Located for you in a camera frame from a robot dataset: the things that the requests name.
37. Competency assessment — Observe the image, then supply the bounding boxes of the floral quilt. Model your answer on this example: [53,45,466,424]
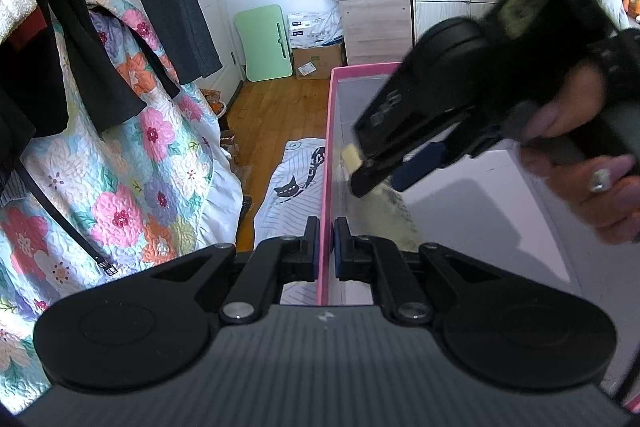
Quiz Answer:
[1,0,242,414]

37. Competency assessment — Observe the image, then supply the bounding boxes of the person right hand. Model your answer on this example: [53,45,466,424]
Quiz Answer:
[516,60,640,245]

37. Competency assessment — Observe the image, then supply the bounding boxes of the guitar print table cloth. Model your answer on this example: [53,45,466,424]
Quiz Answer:
[254,139,326,306]

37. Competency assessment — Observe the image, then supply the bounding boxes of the green folding table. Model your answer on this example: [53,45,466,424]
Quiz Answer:
[234,4,293,82]

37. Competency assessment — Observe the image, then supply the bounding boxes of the pink cardboard box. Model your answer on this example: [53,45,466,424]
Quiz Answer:
[322,63,639,392]

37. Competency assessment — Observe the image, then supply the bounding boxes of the yellowed remote face down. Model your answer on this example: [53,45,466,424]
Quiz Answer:
[340,143,421,253]

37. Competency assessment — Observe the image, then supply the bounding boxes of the cardboard box on floor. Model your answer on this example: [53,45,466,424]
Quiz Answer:
[293,43,344,79]

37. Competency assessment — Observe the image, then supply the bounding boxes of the black hanging garment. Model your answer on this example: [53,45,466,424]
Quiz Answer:
[0,0,181,178]

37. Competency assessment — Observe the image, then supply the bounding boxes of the white tissue packs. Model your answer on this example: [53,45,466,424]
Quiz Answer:
[288,6,344,49]

